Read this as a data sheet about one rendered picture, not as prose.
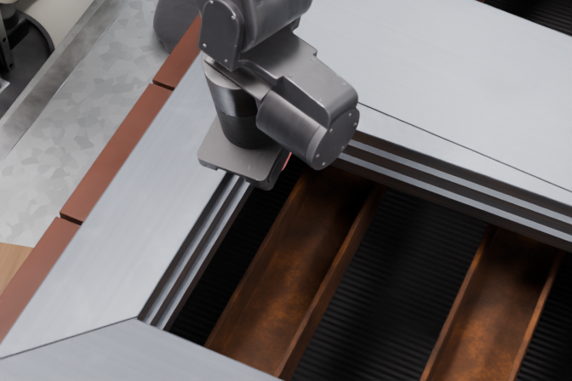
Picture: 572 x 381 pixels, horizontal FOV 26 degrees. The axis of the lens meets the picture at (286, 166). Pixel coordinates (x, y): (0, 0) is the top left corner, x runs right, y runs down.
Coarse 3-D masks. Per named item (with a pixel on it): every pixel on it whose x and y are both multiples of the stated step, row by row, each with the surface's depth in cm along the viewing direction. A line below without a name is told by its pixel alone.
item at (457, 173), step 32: (384, 128) 116; (416, 128) 116; (352, 160) 118; (384, 160) 116; (416, 160) 115; (448, 160) 114; (480, 160) 114; (224, 192) 113; (416, 192) 117; (448, 192) 115; (480, 192) 114; (512, 192) 113; (544, 192) 112; (224, 224) 113; (512, 224) 114; (544, 224) 113; (192, 256) 110; (160, 288) 107; (192, 288) 111; (160, 320) 107
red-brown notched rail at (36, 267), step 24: (192, 24) 129; (192, 48) 127; (168, 72) 125; (144, 96) 123; (168, 96) 123; (144, 120) 121; (120, 144) 120; (96, 168) 118; (72, 192) 116; (96, 192) 116; (72, 216) 114; (48, 240) 113; (24, 264) 111; (48, 264) 111; (24, 288) 110; (0, 312) 108; (0, 336) 107
